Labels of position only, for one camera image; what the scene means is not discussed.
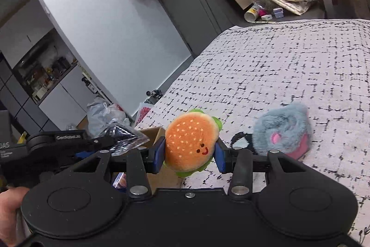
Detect black crinkly plastic bag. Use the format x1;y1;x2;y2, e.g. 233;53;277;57
102;122;150;157

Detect hamburger plush toy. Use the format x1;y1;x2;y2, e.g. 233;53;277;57
165;109;222;177

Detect grey pink plush toy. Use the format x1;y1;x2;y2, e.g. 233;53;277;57
252;103;312;159

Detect person's left hand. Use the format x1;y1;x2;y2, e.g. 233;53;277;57
0;187;29;246

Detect red white plastic bag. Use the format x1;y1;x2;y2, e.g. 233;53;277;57
135;102;154;125

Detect grey garbage bag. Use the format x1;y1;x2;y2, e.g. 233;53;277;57
86;97;130;137

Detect white black patterned bedspread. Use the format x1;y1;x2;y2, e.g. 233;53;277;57
139;19;369;246

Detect paper cup roll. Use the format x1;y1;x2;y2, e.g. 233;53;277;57
244;3;264;23

